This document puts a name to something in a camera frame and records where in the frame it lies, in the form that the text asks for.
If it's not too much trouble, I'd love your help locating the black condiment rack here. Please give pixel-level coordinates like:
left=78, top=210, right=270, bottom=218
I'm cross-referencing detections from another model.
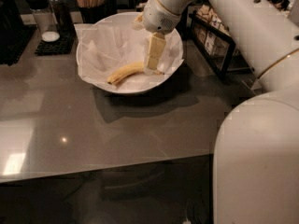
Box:
left=189, top=12, right=250, bottom=80

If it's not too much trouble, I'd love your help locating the glass sugar shaker black lid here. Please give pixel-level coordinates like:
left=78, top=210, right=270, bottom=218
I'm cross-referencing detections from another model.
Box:
left=25, top=0, right=60, bottom=43

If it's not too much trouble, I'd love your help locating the cup of wooden stirrers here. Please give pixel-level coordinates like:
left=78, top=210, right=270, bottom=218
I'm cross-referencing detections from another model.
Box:
left=76, top=0, right=105, bottom=23

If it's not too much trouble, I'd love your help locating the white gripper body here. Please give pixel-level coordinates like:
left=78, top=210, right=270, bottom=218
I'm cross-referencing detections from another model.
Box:
left=142, top=0, right=180, bottom=35

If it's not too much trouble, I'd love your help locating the black rubber mat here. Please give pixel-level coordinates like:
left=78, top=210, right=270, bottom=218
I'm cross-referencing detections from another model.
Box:
left=35, top=31, right=76, bottom=56

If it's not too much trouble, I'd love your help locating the dark pepper shaker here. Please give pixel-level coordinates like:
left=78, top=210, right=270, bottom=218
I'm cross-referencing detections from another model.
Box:
left=49, top=0, right=74, bottom=31

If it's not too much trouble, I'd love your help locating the white bowl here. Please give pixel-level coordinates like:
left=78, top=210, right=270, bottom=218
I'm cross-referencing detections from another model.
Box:
left=76, top=11, right=185, bottom=96

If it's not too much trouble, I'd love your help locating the white paper liner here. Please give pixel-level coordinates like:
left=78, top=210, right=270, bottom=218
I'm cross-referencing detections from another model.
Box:
left=74, top=11, right=184, bottom=91

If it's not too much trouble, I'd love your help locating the large black mat left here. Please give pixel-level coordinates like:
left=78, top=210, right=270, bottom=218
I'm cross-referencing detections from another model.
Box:
left=0, top=24, right=36, bottom=66

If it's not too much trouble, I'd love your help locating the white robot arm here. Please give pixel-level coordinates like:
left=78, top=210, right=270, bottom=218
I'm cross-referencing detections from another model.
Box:
left=142, top=0, right=299, bottom=224

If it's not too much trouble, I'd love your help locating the yellow banana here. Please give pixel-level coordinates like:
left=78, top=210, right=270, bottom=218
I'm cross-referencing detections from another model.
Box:
left=107, top=62, right=164, bottom=86

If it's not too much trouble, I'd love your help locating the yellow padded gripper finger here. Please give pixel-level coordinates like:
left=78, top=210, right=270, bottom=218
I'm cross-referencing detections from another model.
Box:
left=133, top=13, right=144, bottom=30
left=145, top=33, right=166, bottom=70

